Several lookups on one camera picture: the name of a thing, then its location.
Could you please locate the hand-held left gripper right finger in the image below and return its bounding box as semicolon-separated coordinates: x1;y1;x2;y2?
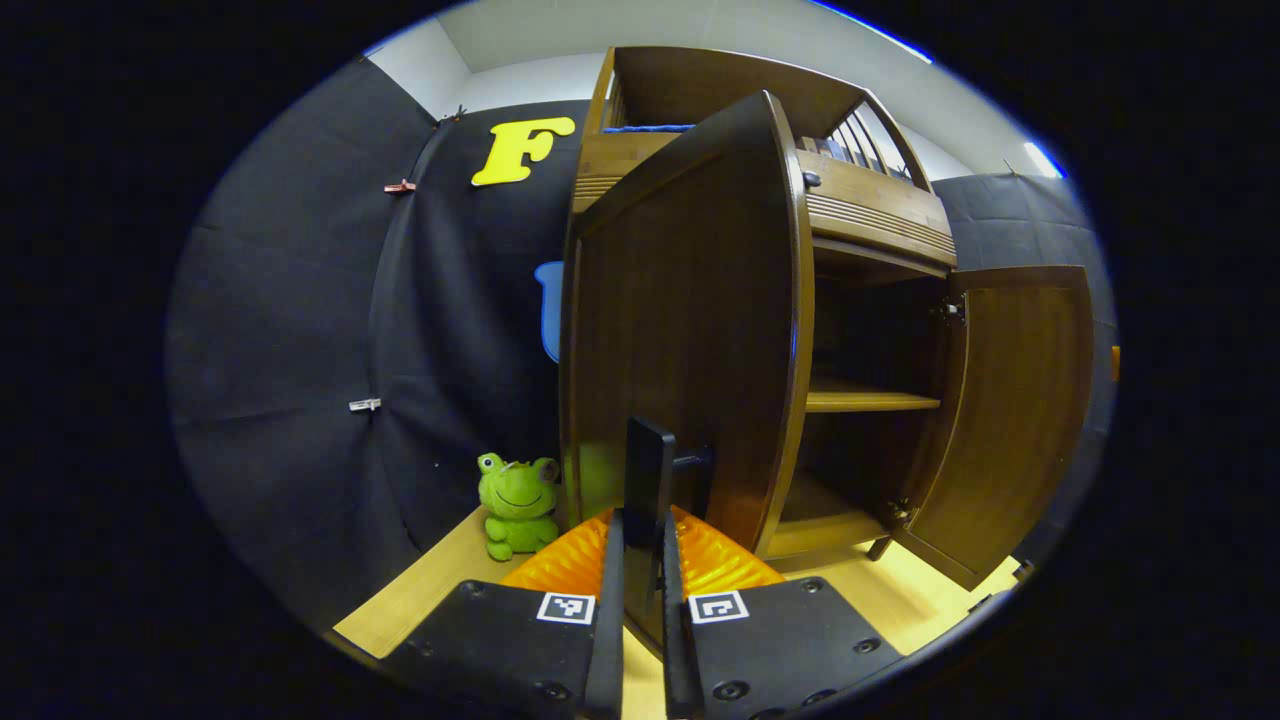
660;505;909;720

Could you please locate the wooden shoe cabinet door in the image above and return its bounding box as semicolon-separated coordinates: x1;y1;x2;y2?
558;90;816;651
893;264;1096;591

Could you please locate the wooden double-door shoe cabinet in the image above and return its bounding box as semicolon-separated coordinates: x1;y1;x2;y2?
565;45;961;576

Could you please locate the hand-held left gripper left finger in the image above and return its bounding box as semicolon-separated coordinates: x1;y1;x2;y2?
383;506;628;720

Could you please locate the short ceiling light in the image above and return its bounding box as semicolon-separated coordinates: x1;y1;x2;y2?
1022;140;1067;181

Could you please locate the wooden inner cabinet shelf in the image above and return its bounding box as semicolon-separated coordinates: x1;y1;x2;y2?
806;378;943;414

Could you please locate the wooden cabinet drawer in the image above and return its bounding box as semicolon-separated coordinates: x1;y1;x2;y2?
572;132;958;269

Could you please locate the green frog plush toy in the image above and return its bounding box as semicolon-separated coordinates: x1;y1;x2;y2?
476;452;563;563

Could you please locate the black backdrop cloth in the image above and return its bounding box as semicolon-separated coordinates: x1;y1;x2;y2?
165;55;1119;631

